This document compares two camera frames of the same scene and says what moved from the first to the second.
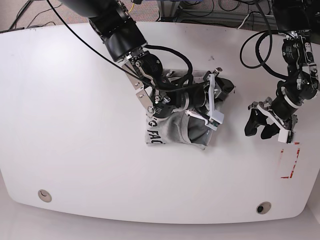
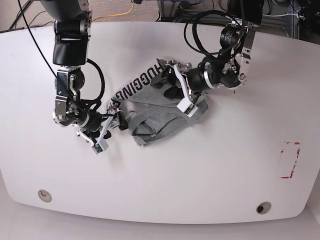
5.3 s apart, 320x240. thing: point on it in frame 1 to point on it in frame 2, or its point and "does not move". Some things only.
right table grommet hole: x=263 y=207 does not move
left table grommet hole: x=44 y=195 does not move
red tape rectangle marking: x=295 y=162 does not move
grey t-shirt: x=179 y=128 to x=147 y=112
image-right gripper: x=279 y=111 to x=194 y=81
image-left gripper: x=208 y=115 to x=96 y=126
